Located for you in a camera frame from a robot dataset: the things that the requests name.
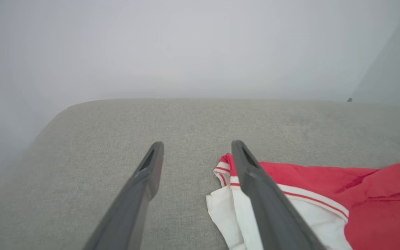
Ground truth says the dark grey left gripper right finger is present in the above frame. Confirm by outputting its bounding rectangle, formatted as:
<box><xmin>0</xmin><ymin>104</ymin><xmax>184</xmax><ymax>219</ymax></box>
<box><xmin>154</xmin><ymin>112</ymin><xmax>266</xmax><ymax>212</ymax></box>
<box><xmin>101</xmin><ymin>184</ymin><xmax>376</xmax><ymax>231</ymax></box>
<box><xmin>231</xmin><ymin>140</ymin><xmax>325</xmax><ymax>250</ymax></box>

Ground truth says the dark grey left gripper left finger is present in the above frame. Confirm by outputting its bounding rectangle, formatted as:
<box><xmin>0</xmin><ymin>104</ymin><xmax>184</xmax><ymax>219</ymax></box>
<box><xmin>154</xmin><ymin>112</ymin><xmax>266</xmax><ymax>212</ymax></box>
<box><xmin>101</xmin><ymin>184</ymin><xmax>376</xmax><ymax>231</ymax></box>
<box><xmin>82</xmin><ymin>141</ymin><xmax>165</xmax><ymax>250</ymax></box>

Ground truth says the red and white jersey garment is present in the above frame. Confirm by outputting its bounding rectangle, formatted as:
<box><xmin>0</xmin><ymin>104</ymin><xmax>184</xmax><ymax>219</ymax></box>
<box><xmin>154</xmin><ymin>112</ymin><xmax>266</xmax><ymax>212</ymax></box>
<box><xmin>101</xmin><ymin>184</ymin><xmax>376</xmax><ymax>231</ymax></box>
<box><xmin>206</xmin><ymin>153</ymin><xmax>400</xmax><ymax>250</ymax></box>

